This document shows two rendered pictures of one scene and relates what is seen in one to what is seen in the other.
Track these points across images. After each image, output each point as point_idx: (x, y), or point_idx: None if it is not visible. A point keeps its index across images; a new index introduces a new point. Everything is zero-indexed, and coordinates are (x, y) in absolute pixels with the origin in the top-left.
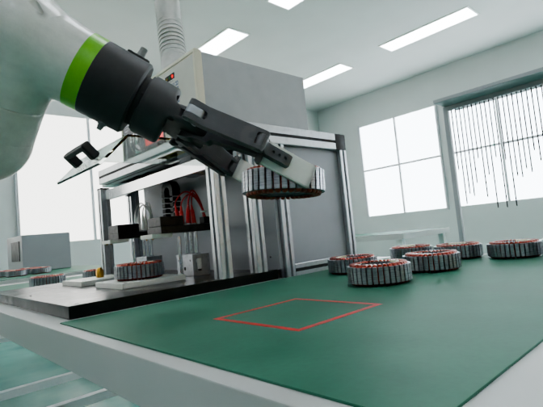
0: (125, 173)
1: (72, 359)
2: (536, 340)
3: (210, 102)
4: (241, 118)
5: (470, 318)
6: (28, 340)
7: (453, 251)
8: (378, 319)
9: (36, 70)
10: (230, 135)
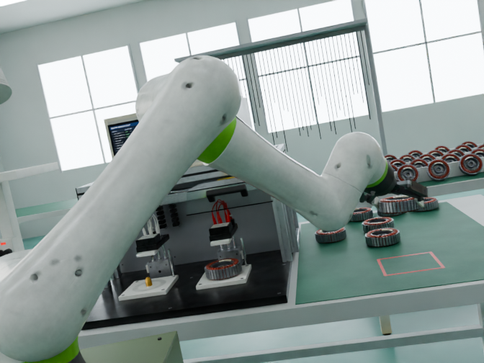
0: None
1: (342, 314)
2: None
3: None
4: None
5: (482, 248)
6: (255, 325)
7: (391, 218)
8: (454, 256)
9: (376, 175)
10: (420, 191)
